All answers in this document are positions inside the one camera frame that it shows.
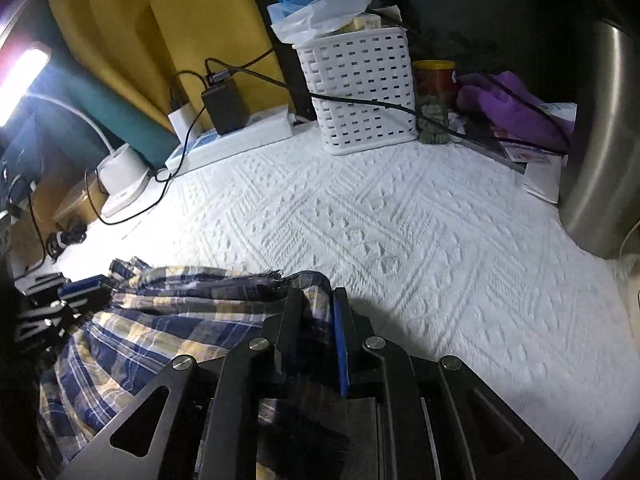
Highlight blue plaid shirt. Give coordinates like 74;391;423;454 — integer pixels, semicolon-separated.
37;257;351;480

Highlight brown round container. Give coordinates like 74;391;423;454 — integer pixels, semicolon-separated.
52;177;108;226

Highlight plastic bag of blue masks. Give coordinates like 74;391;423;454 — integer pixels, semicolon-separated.
267;0;378;43

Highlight white textured tablecloth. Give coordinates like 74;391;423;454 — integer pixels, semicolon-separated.
15;122;640;480

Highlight white charger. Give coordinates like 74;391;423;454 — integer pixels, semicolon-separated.
167;105;201;143

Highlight black pole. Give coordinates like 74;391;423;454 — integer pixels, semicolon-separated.
237;0;318;123

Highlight cardboard box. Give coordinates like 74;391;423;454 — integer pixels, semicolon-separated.
7;160;68;263

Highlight red can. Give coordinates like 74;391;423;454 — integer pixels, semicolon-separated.
412;59;458;111

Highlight purple cloth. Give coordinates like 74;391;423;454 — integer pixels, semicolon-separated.
456;71;573;153

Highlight white desk lamp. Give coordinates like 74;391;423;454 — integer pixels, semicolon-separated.
0;42;153;218

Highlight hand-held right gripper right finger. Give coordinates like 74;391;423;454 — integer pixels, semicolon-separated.
333;286;579;480

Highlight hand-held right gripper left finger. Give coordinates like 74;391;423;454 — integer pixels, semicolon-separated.
57;287;307;480

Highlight black charger cable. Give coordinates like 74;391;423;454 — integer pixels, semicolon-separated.
170;70;211;161

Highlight teal cloth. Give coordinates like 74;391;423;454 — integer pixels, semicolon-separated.
25;5;181;168

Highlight black cable bundle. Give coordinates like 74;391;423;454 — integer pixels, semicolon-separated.
45;222;88;261

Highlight white power strip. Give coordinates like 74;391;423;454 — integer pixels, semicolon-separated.
165;105;297;173

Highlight steel tumbler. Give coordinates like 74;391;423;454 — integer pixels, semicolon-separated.
557;17;640;260

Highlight white plastic basket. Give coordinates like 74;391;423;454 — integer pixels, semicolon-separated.
292;27;420;156

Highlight printed papers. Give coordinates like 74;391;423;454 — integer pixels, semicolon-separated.
452;102;578;205

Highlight grey-green knitted item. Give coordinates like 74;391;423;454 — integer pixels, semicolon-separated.
416;95;451;146

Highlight black power adapter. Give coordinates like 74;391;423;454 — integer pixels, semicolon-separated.
201;77;249;136

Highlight beige packet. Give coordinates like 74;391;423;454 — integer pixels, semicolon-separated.
345;5;403;33

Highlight black lamp cable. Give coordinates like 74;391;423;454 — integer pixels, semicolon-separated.
84;166;172;226

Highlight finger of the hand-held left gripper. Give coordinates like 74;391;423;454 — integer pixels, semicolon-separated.
14;291;107;347
16;272;111;307

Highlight yellow cloth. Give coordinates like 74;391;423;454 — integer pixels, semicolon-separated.
45;0;288;133

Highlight black hanging cable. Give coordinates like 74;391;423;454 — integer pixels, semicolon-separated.
10;175;48;268

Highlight black adapter cable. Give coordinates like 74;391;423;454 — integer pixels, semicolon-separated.
205;47;468;138

